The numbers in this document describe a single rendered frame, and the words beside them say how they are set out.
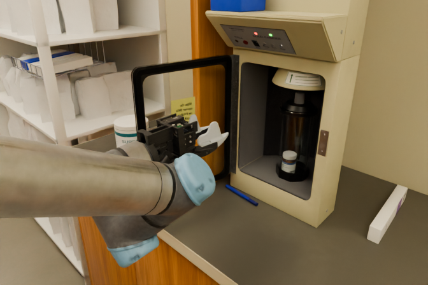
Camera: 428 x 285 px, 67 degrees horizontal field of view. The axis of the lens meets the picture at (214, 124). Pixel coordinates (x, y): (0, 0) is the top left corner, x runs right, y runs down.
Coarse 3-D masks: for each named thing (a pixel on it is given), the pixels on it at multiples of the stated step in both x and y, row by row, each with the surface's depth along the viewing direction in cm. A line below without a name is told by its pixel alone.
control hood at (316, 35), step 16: (208, 16) 82; (224, 16) 79; (240, 16) 75; (256, 16) 72; (272, 16) 69; (288, 16) 67; (304, 16) 65; (320, 16) 64; (336, 16) 67; (224, 32) 86; (288, 32) 71; (304, 32) 68; (320, 32) 65; (336, 32) 68; (304, 48) 73; (320, 48) 70; (336, 48) 70
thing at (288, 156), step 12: (288, 120) 94; (300, 120) 92; (312, 120) 94; (288, 132) 95; (300, 132) 93; (288, 144) 96; (300, 144) 95; (288, 156) 97; (300, 156) 96; (288, 168) 99; (300, 168) 98
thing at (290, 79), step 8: (280, 72) 90; (288, 72) 87; (296, 72) 86; (304, 72) 85; (272, 80) 93; (280, 80) 89; (288, 80) 87; (296, 80) 85; (304, 80) 85; (312, 80) 84; (320, 80) 85; (296, 88) 85; (304, 88) 85; (312, 88) 84; (320, 88) 85
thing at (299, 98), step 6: (300, 96) 93; (288, 102) 95; (294, 102) 95; (300, 102) 93; (306, 102) 95; (288, 108) 93; (294, 108) 92; (300, 108) 91; (306, 108) 91; (312, 108) 92
